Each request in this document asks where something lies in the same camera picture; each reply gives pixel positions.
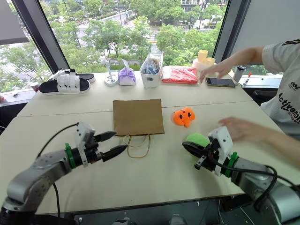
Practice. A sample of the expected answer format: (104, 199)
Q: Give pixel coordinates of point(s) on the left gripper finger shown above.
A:
(105, 136)
(113, 151)

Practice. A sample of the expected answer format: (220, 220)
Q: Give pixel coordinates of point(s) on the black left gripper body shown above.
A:
(92, 150)

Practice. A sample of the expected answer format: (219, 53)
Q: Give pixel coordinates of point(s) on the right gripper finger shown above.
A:
(194, 148)
(202, 162)

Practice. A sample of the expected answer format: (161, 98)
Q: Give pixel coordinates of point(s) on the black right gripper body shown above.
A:
(214, 155)

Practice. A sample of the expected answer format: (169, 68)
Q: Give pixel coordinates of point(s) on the green plush toy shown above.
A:
(198, 138)

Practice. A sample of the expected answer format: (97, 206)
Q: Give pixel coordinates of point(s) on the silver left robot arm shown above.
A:
(35, 173)

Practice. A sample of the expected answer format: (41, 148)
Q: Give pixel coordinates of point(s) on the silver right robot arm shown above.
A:
(264, 187)

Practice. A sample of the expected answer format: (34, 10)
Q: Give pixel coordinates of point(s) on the person's right forearm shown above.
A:
(246, 56)

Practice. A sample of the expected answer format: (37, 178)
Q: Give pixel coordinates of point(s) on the person's left forearm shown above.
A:
(279, 145)

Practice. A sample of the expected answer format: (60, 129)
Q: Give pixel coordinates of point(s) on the brown paper bag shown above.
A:
(138, 117)

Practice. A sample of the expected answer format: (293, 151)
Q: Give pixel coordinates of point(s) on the purple tissue pouch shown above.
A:
(126, 77)

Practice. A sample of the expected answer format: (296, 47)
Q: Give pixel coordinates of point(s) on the clear bag of items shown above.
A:
(152, 64)

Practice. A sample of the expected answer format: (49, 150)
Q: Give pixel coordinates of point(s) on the person's left hand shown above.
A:
(239, 130)

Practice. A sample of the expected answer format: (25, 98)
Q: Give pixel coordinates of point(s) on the person's right hand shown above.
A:
(214, 70)

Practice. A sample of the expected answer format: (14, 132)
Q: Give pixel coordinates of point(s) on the orange plush toy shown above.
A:
(182, 117)

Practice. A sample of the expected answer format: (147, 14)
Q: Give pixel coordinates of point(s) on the white round stand holder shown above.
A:
(110, 80)

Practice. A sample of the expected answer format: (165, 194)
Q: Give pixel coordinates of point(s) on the grey rounded shape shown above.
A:
(123, 221)
(178, 219)

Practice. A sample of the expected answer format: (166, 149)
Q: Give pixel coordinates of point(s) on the black smartphone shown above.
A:
(220, 82)

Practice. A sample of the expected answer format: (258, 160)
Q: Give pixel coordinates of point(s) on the white plastic storage bin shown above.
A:
(151, 80)

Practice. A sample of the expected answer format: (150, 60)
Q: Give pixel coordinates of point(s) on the red plastic package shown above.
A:
(180, 75)

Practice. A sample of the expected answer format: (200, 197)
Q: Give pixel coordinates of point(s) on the black office chair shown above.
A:
(262, 95)

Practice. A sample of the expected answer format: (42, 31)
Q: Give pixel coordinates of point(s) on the white marker red cap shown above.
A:
(247, 79)

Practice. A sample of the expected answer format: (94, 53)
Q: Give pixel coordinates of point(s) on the red drink can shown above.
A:
(35, 87)

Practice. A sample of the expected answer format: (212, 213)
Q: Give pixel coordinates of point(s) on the grey tumbler black lid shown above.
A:
(239, 73)

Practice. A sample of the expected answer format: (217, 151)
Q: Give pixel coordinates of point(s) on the short yellow cup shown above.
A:
(210, 61)

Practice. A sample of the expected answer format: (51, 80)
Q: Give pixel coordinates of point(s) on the tall yellow cup stack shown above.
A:
(202, 55)

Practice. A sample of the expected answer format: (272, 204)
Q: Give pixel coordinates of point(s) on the person in grey shirt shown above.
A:
(286, 89)

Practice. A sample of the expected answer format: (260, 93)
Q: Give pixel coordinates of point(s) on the grey roller blind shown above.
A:
(11, 21)

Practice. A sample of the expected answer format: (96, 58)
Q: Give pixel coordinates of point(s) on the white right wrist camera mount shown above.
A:
(223, 139)

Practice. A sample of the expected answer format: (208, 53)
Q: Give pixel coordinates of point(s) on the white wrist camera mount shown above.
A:
(223, 139)
(83, 131)

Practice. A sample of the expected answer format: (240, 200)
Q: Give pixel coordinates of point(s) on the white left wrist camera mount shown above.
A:
(83, 131)

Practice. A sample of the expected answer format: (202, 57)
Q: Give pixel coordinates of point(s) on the dark window frame post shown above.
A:
(222, 30)
(44, 32)

